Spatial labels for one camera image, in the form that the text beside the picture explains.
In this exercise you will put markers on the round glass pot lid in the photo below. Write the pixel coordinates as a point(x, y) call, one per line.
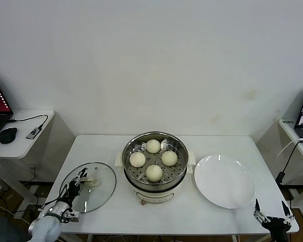
point(103, 181)

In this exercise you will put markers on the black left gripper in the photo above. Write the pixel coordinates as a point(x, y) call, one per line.
point(72, 190)

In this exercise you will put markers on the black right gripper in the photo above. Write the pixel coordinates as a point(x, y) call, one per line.
point(277, 224)

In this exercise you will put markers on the white round plate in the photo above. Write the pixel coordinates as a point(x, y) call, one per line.
point(224, 181)

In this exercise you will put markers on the cream electric cooker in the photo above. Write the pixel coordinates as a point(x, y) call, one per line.
point(154, 196)

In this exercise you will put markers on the black computer mouse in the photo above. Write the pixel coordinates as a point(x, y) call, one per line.
point(8, 134)

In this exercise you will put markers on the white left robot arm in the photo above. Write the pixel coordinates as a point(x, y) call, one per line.
point(46, 227)

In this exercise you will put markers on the grey usb hub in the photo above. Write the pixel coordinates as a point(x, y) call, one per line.
point(33, 133)

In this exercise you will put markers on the stainless steel steamer basket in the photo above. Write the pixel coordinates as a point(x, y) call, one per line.
point(181, 151)

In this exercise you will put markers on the white steamed baozi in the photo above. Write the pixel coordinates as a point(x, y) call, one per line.
point(153, 146)
point(169, 158)
point(154, 173)
point(137, 159)

